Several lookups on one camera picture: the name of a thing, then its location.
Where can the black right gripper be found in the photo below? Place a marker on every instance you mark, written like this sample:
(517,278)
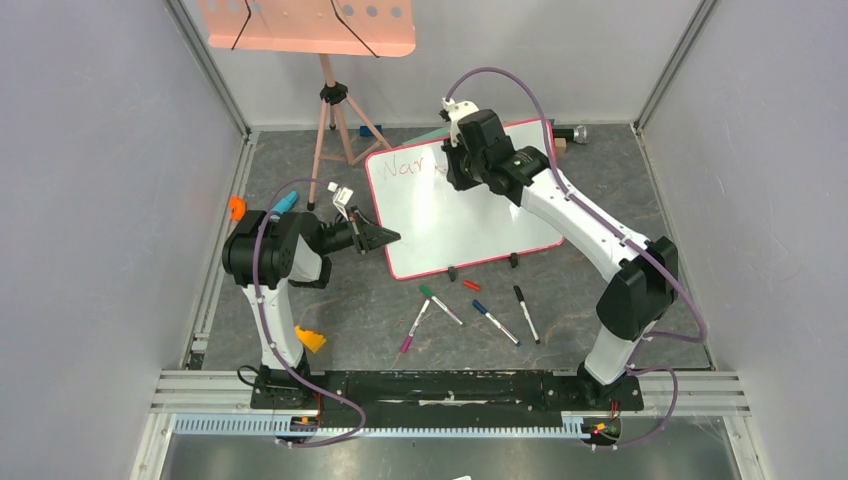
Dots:
(454,154)

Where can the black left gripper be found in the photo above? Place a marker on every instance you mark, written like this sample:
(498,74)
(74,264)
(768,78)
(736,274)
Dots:
(376,235)

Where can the pink framed whiteboard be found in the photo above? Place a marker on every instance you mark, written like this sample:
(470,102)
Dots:
(439,226)

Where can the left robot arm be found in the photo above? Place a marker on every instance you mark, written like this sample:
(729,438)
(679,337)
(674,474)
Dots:
(267,254)

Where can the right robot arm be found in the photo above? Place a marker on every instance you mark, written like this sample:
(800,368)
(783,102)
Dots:
(639,272)

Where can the green whiteboard marker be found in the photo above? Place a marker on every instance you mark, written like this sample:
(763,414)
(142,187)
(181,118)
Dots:
(435,299)

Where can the purple whiteboard marker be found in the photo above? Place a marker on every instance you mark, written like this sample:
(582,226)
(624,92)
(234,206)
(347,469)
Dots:
(415,325)

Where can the blue whiteboard marker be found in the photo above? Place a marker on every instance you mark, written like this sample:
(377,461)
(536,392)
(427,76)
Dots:
(485,312)

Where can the black whiteboard marker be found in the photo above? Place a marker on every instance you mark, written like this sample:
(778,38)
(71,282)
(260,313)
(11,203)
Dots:
(525,310)

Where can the mint green cylinder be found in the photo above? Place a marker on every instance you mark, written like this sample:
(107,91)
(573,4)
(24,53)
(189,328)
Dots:
(431,136)

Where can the wooden cube block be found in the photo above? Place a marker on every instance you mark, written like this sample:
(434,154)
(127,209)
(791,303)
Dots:
(560,146)

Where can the black microphone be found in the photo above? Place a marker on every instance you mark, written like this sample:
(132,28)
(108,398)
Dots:
(577,134)

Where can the orange stair toy block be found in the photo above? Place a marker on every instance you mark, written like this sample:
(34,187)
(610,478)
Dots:
(311,340)

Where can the pink music stand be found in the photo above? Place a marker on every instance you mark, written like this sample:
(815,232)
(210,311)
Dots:
(327,29)

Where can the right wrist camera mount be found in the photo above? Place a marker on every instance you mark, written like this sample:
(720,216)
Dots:
(452,112)

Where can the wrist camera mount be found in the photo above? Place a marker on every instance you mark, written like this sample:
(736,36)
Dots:
(341,195)
(452,112)

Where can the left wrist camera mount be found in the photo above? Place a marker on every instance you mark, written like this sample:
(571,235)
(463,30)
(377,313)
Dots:
(341,195)

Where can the orange toy block at wall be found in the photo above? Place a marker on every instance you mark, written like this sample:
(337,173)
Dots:
(238,208)

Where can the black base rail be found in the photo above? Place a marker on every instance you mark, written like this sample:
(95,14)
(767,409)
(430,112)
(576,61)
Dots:
(443,398)

